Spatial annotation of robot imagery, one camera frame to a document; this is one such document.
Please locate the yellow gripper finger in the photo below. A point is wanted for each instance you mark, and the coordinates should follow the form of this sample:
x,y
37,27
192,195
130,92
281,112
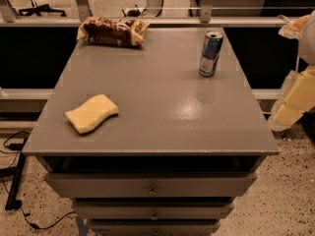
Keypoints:
x,y
297,96
292,28

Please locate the red bull can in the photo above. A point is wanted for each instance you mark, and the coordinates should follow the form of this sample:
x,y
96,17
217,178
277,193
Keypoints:
x,y
210,53

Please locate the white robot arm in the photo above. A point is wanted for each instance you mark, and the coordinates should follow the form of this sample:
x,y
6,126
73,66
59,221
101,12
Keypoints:
x,y
306,42

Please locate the grey drawer cabinet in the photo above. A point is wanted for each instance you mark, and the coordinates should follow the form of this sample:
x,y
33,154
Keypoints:
x,y
170,118

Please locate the top grey drawer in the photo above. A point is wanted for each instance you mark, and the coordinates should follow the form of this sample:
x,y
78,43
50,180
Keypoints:
x,y
150,185

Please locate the grey drawer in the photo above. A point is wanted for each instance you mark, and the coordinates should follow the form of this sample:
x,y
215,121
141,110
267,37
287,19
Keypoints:
x,y
150,185
154,227
153,210

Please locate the brown snack bag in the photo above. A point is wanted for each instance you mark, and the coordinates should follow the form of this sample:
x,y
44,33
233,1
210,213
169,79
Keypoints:
x,y
123,32

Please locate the yellow sponge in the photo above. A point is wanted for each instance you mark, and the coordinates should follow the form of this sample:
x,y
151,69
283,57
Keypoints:
x,y
91,113

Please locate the bottom grey drawer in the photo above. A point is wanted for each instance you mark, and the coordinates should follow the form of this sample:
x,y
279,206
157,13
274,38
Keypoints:
x,y
154,227

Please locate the middle grey drawer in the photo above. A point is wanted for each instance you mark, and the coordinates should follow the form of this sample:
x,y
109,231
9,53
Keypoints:
x,y
153,210

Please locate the black office chair base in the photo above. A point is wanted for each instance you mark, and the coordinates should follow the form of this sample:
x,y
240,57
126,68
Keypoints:
x,y
38,10

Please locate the black desk leg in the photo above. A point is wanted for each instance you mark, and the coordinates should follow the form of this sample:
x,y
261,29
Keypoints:
x,y
16,173

